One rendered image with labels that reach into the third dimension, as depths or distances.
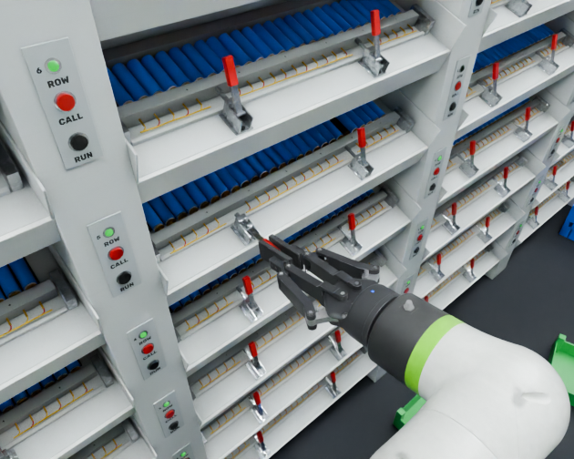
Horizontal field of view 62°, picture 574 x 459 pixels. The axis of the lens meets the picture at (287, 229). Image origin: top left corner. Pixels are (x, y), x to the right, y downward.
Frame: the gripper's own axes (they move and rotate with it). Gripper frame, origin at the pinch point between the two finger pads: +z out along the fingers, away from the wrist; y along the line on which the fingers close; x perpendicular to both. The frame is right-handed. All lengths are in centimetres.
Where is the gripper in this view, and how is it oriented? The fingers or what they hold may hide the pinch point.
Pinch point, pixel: (281, 254)
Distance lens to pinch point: 70.0
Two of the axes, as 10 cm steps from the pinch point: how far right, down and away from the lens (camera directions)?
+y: 7.6, -4.3, 4.9
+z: -6.4, -3.7, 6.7
